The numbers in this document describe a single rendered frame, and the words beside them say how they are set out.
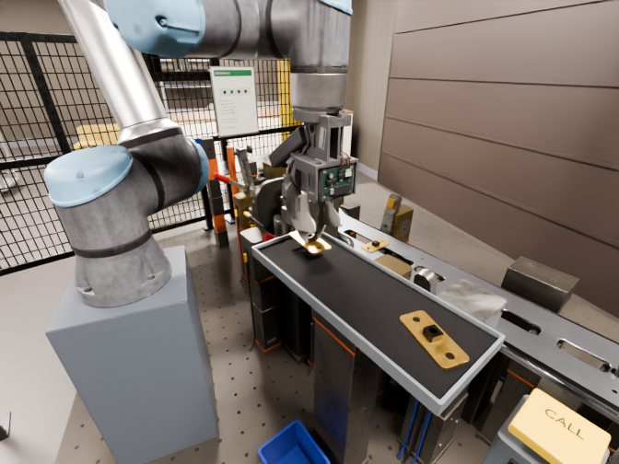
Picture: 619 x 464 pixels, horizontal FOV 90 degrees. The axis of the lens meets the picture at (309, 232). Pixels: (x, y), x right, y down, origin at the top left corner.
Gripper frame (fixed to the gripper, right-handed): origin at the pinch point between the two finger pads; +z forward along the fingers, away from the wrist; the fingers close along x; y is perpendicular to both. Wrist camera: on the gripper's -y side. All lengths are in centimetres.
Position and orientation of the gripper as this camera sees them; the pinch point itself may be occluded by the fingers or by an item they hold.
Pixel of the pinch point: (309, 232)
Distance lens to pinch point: 53.0
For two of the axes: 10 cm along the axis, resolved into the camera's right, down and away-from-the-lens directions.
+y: 5.3, 4.0, -7.5
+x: 8.5, -2.4, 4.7
